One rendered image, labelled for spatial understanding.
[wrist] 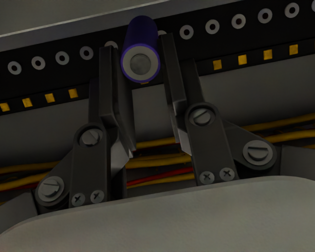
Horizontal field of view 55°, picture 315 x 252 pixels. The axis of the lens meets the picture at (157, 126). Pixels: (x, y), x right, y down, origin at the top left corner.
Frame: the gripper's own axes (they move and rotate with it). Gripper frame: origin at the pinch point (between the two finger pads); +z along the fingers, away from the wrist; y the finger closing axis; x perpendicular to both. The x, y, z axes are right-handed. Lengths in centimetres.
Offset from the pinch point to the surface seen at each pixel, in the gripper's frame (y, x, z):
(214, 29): 5.2, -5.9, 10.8
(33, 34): -8.6, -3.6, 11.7
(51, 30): -7.1, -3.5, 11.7
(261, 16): 8.9, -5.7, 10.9
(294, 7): 11.4, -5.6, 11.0
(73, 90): -7.1, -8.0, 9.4
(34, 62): -9.6, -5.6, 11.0
